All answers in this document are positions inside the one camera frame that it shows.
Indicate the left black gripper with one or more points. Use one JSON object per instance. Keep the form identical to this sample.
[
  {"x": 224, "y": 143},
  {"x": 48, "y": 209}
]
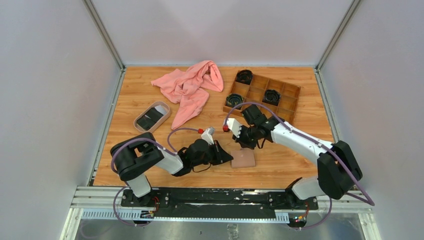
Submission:
[{"x": 223, "y": 156}]

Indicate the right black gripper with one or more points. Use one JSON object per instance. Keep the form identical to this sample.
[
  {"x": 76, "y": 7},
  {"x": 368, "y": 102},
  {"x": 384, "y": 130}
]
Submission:
[{"x": 241, "y": 141}]

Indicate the pink card holder wallet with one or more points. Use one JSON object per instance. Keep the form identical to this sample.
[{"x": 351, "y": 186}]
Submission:
[{"x": 243, "y": 158}]

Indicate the beige oval card tray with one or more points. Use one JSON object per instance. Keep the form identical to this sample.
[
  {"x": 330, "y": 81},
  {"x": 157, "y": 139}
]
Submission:
[{"x": 160, "y": 106}]

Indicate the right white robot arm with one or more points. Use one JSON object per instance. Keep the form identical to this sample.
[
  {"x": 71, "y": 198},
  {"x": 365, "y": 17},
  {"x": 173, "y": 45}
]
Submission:
[{"x": 337, "y": 168}]

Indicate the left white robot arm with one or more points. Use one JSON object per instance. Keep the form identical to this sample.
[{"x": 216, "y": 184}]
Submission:
[{"x": 133, "y": 157}]

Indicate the rolled belt front left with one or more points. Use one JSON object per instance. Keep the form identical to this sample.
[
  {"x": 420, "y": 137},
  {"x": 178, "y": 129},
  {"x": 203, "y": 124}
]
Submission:
[{"x": 233, "y": 100}]

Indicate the rolled belt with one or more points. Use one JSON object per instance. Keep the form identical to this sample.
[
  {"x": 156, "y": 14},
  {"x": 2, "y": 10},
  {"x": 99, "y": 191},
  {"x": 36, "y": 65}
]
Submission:
[
  {"x": 244, "y": 77},
  {"x": 233, "y": 100},
  {"x": 272, "y": 97}
]

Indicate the rolled belt middle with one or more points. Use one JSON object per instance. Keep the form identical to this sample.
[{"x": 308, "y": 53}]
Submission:
[{"x": 272, "y": 97}]

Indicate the wooden divided tray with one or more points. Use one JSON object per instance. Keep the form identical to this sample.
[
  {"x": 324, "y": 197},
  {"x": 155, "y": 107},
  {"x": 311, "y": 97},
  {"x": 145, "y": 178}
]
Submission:
[{"x": 281, "y": 97}]

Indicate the rolled belt back left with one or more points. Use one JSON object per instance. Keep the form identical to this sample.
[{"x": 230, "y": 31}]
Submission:
[{"x": 244, "y": 77}]

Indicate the pink cloth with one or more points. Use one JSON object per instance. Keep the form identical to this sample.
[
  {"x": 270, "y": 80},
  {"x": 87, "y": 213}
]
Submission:
[{"x": 189, "y": 89}]

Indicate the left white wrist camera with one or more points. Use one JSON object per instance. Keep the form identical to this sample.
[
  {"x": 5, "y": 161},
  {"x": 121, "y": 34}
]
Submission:
[{"x": 207, "y": 135}]

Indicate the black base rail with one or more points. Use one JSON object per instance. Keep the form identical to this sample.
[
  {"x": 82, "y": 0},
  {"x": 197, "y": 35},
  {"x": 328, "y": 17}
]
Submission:
[{"x": 208, "y": 204}]

